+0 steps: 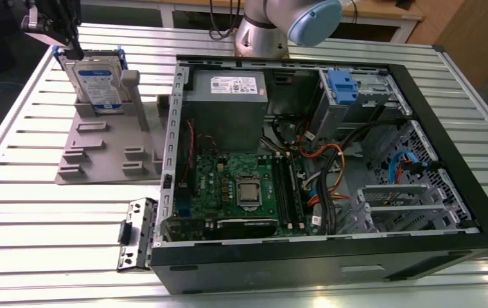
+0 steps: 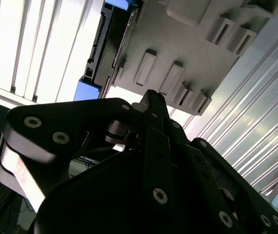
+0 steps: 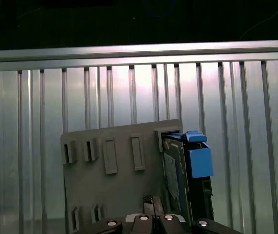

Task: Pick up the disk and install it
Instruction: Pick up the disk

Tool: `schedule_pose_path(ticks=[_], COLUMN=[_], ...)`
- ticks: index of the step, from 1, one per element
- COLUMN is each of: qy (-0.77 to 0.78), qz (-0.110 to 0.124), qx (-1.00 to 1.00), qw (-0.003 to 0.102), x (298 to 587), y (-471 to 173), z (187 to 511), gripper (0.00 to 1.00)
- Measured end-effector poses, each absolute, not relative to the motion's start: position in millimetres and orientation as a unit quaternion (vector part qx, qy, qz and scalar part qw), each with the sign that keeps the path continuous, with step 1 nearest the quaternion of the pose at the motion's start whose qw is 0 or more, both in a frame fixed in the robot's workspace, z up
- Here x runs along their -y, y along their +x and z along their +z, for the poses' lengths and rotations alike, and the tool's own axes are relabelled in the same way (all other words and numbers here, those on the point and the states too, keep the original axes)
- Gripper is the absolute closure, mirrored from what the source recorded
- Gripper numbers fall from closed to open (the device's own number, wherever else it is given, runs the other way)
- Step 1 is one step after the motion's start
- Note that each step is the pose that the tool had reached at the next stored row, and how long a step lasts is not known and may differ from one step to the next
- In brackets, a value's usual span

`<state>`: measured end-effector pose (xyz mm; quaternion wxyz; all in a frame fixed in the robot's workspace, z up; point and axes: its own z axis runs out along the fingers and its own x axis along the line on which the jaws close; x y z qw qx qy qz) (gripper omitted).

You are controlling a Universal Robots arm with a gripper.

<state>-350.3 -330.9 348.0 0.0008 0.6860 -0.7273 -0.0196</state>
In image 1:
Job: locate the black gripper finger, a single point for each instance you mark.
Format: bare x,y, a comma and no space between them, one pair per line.
76,48

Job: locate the hard disk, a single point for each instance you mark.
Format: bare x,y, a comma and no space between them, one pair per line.
93,86

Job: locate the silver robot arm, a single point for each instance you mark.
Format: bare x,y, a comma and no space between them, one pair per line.
261,38

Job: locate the metal disk bay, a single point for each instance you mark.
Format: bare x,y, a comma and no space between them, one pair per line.
398,210

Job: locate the grey parts rack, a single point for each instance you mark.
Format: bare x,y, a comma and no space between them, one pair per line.
111,150

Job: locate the grey power supply unit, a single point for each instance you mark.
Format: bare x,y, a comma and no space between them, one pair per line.
227,122

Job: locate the green motherboard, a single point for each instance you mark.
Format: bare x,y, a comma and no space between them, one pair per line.
227,163

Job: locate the silver CPU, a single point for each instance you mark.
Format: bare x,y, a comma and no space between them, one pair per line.
249,192

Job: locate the blue plastic drive latch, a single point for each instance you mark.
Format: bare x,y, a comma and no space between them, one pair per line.
340,86

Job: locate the black CPU socket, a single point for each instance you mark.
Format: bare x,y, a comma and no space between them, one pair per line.
249,206

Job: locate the black RAM slot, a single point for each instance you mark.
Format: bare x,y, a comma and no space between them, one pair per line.
295,189
283,189

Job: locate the metal optical drive cage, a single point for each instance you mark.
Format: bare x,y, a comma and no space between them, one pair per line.
347,118

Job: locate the black graphics card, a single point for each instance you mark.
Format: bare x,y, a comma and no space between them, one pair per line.
244,224

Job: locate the black PC case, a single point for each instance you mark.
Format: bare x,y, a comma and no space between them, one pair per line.
269,266

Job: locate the wooden cabinet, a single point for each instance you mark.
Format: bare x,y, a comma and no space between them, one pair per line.
462,32

